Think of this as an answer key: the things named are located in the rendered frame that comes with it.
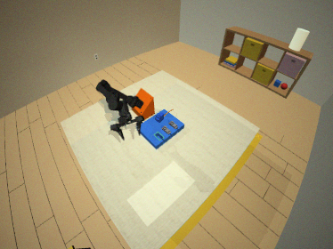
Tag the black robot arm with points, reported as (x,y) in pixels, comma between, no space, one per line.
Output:
(112,97)

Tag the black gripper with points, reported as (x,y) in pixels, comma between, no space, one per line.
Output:
(137,119)

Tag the blue flat plate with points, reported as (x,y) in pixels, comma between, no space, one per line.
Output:
(157,134)

